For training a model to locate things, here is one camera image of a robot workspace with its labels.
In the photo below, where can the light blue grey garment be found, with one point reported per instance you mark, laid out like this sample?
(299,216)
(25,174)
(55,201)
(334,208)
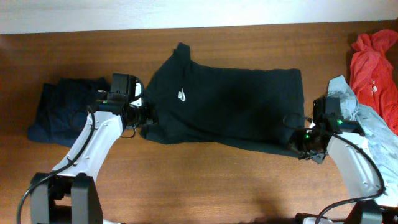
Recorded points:
(382,141)

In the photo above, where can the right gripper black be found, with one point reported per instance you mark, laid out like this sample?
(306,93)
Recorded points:
(295,144)

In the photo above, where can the red t-shirt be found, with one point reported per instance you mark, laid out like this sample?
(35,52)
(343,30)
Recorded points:
(371,75)

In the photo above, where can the black t-shirt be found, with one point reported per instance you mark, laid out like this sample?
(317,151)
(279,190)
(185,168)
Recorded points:
(255,110)

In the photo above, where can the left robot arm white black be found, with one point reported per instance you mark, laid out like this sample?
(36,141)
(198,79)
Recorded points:
(68,194)

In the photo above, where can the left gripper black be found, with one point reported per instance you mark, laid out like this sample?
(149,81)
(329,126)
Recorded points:
(150,116)

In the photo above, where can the folded navy blue garment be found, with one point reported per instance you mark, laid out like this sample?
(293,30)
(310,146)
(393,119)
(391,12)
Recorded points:
(61,113)

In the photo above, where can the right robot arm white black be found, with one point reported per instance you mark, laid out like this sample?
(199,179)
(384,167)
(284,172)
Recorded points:
(330,135)

